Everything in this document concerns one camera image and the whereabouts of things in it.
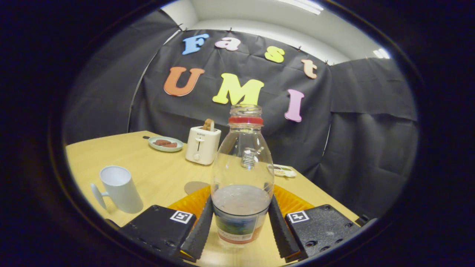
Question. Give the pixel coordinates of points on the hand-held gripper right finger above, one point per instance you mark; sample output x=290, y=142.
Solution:
x=282, y=233

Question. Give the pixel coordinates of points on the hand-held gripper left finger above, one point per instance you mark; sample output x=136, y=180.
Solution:
x=200, y=233

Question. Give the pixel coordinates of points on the clear plastic juice bottle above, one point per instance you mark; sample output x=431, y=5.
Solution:
x=241, y=215

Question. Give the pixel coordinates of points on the round brown coaster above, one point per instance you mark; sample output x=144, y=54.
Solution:
x=195, y=186

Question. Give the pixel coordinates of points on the white cup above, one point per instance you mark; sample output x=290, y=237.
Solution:
x=122, y=189

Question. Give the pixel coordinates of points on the small white dish with food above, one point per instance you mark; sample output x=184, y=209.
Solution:
x=285, y=171

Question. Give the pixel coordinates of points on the wooden table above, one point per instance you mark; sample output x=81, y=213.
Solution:
x=156, y=167

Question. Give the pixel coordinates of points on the small clear jar with spoon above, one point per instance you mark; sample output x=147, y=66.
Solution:
x=249, y=159

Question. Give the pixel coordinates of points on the white toaster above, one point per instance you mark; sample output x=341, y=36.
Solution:
x=202, y=148

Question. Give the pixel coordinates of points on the pale green plate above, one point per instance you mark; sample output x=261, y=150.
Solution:
x=165, y=149

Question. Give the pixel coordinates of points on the brown meat piece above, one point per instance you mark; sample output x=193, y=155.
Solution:
x=161, y=142
x=172, y=145

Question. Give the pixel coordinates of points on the brown toast slice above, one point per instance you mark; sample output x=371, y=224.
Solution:
x=208, y=125

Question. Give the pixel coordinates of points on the black backdrop cloth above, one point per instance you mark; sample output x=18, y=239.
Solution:
x=207, y=111

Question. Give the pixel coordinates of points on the small ceiling light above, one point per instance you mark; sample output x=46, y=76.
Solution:
x=381, y=53

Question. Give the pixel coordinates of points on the long ceiling light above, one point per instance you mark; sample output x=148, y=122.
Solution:
x=304, y=5

